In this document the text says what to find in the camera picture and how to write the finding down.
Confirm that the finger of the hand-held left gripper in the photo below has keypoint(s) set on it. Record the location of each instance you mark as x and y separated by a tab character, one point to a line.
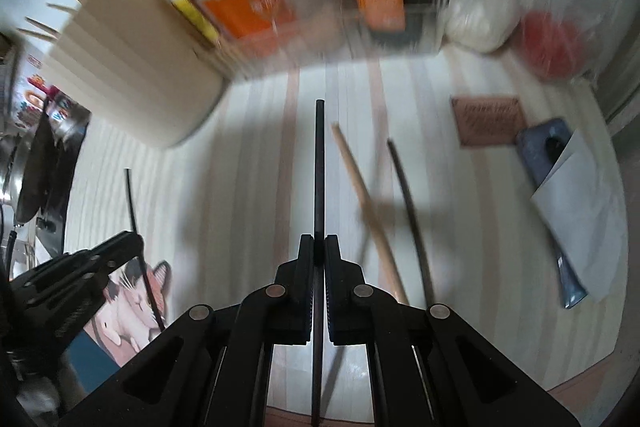
75	279
122	243

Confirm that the brown printed card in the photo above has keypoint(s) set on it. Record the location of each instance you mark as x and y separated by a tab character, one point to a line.
487	122

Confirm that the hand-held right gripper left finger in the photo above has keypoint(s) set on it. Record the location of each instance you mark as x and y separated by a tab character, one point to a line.
306	302

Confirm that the black chopstick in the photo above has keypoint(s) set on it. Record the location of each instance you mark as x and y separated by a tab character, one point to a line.
320	167
132	207
407	202

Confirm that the red round pouch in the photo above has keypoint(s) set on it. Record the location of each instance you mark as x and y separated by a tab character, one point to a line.
550	42

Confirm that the cream cylindrical utensil holder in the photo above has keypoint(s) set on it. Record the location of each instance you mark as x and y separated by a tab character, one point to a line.
135	72

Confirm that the yellow packet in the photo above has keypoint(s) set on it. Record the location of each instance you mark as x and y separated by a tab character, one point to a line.
192	14

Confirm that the white paper sheet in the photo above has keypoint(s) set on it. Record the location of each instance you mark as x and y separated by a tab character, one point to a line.
580	217

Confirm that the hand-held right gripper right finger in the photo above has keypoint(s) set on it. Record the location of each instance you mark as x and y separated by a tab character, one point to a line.
331	302

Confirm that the group of colourful fridge magnets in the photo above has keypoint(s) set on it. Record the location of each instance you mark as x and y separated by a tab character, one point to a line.
40	92

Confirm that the cat picture mat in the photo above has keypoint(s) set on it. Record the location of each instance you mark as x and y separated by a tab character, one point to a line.
130	307

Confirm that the black frying pan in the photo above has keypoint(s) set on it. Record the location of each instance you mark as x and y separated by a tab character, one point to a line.
47	172

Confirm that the striped table mat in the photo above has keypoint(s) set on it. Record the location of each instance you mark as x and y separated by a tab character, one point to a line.
250	187

